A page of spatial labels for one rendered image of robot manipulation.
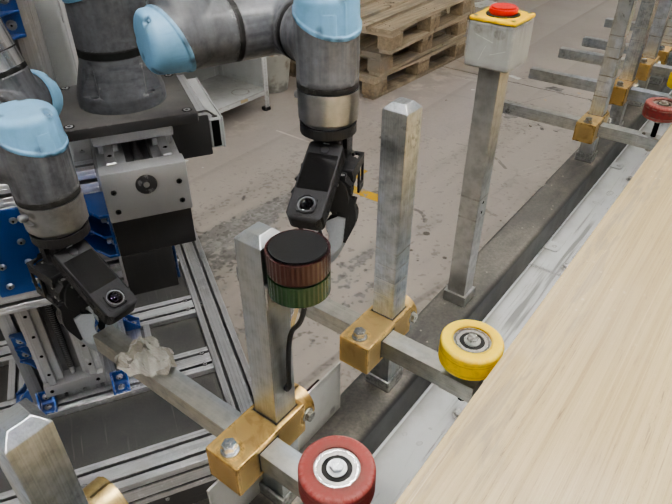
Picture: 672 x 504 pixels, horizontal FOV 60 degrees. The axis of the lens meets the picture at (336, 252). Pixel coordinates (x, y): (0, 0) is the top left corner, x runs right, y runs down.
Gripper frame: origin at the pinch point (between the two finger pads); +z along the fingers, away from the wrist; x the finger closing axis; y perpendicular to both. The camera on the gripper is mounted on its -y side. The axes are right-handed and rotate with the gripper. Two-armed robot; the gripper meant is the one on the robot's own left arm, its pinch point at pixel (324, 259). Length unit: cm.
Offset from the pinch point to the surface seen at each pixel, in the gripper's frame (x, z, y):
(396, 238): -10.0, -5.6, -0.1
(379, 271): -7.8, 1.0, 0.7
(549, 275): -36, 32, 50
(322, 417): -2.6, 21.8, -9.9
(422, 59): 43, 81, 350
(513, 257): -27, 24, 43
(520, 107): -24, 12, 97
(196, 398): 9.5, 7.8, -22.3
